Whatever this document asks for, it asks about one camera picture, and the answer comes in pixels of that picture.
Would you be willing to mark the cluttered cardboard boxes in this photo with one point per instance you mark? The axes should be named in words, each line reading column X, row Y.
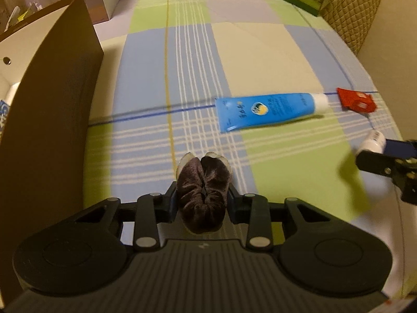
column 19, row 16

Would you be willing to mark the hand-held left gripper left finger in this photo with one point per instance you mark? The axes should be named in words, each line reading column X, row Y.
column 172, row 202

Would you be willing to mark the brown velvet scrunchie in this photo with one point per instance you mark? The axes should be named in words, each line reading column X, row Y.
column 202, row 192

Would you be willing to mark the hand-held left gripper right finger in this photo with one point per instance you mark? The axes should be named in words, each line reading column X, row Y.
column 232, row 202

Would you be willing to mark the clear plastic floss box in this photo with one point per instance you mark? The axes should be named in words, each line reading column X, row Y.
column 4, row 117

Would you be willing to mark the quilted beige chair cover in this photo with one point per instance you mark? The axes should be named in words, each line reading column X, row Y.
column 352, row 9

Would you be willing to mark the red snack packet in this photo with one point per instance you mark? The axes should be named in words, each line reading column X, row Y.
column 353, row 99

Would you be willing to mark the large brown cardboard box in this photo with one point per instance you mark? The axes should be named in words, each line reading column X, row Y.
column 52, row 120

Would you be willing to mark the small white pill bottle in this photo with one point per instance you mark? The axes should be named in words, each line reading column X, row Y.
column 371, row 141

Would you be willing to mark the blue cream tube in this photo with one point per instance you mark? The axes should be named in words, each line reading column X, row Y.
column 260, row 111

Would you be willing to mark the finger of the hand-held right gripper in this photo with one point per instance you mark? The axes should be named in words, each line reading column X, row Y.
column 374, row 163
column 400, row 148

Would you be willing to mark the checkered tablecloth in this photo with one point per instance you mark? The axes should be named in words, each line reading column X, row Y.
column 260, row 55

